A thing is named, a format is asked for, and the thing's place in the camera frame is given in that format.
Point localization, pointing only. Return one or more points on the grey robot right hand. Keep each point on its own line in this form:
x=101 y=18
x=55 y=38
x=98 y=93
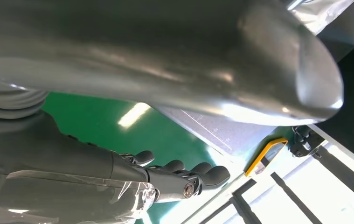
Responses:
x=56 y=164

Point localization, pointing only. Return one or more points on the green conveyor belt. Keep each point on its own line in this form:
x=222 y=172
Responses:
x=96 y=117

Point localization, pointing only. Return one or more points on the phone in yellow case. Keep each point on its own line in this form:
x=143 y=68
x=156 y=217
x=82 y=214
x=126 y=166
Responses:
x=272 y=151

